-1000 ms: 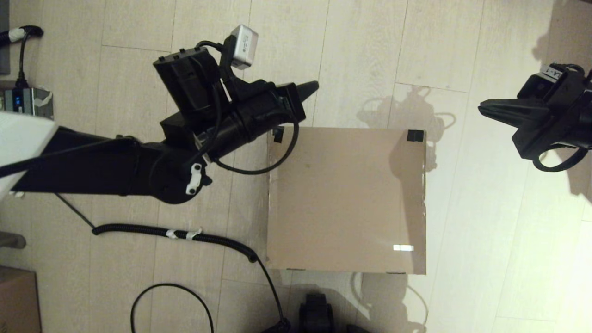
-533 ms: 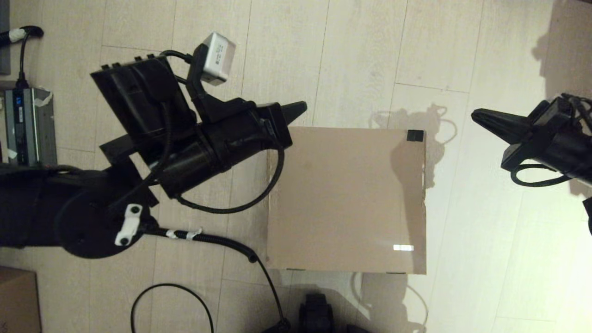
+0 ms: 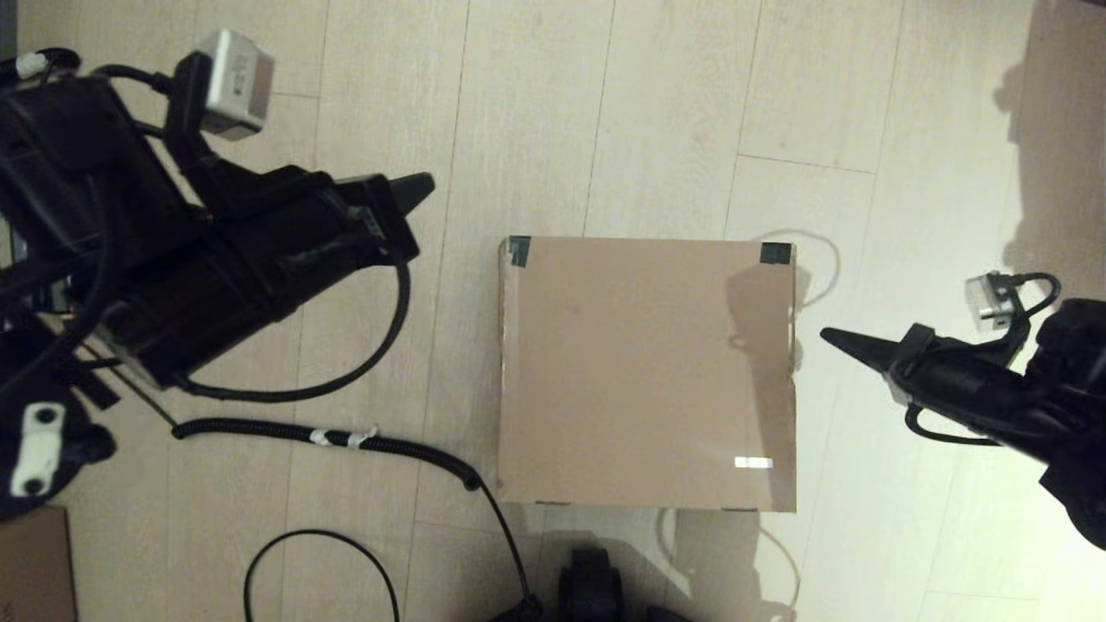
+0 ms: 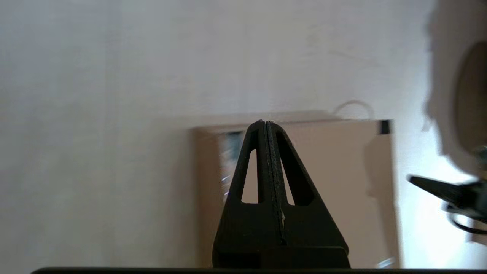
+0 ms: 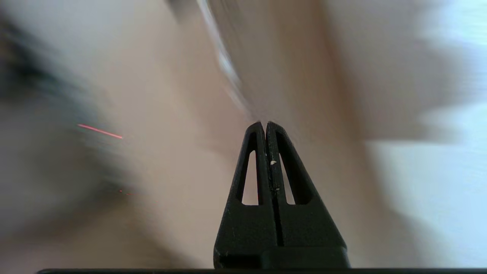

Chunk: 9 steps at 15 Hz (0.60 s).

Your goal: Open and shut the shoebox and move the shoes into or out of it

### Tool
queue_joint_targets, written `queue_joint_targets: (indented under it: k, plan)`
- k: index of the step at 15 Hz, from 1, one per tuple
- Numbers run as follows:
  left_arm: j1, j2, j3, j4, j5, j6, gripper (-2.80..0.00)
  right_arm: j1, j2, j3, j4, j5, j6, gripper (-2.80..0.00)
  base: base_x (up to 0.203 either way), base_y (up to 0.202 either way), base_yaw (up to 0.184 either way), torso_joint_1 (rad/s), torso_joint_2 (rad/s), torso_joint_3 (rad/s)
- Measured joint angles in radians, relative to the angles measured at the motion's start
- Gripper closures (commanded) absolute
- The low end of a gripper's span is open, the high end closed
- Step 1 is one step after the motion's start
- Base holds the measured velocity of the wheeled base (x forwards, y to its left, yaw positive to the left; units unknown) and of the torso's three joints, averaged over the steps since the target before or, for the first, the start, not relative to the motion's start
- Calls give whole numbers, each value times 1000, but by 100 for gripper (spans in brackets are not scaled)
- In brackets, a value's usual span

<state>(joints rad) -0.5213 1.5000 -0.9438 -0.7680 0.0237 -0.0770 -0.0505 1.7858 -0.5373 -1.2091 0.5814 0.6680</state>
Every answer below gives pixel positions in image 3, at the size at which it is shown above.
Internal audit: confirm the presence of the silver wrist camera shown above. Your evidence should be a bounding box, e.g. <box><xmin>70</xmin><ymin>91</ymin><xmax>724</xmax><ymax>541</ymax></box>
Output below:
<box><xmin>197</xmin><ymin>29</ymin><xmax>276</xmax><ymax>142</ymax></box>
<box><xmin>963</xmin><ymin>271</ymin><xmax>1027</xmax><ymax>333</ymax></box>

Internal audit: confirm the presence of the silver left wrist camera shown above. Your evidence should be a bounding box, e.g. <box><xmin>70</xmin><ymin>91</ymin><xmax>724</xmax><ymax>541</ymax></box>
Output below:
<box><xmin>197</xmin><ymin>29</ymin><xmax>276</xmax><ymax>142</ymax></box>

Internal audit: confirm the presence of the black corrugated power cable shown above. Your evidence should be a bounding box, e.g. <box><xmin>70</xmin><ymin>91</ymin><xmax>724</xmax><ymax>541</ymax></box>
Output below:
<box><xmin>121</xmin><ymin>376</ymin><xmax>543</xmax><ymax>622</ymax></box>

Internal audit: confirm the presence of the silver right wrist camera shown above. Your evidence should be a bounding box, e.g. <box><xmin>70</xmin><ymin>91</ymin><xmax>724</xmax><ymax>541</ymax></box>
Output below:
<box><xmin>963</xmin><ymin>271</ymin><xmax>1027</xmax><ymax>333</ymax></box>

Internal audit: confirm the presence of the thin black looped cable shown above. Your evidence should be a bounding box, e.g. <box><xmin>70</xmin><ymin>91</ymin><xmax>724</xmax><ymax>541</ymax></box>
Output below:
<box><xmin>244</xmin><ymin>530</ymin><xmax>401</xmax><ymax>622</ymax></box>

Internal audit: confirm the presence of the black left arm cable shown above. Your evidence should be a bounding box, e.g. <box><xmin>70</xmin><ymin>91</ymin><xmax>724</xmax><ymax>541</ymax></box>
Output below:
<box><xmin>168</xmin><ymin>255</ymin><xmax>411</xmax><ymax>404</ymax></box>

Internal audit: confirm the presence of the black cord with white tape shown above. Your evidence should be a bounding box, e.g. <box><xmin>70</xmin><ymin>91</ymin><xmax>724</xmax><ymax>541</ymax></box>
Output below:
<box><xmin>0</xmin><ymin>48</ymin><xmax>83</xmax><ymax>87</ymax></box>

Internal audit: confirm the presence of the brown cardboard shoe box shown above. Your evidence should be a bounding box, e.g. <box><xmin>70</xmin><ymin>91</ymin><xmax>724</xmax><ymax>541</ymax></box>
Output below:
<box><xmin>497</xmin><ymin>235</ymin><xmax>798</xmax><ymax>513</ymax></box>

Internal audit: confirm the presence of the brown cardboard carton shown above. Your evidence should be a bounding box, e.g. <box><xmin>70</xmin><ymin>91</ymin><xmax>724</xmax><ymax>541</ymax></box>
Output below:
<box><xmin>0</xmin><ymin>508</ymin><xmax>74</xmax><ymax>622</ymax></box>

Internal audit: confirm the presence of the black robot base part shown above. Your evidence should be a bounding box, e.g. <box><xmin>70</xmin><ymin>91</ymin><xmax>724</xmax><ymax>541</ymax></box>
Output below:
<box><xmin>557</xmin><ymin>547</ymin><xmax>625</xmax><ymax>622</ymax></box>

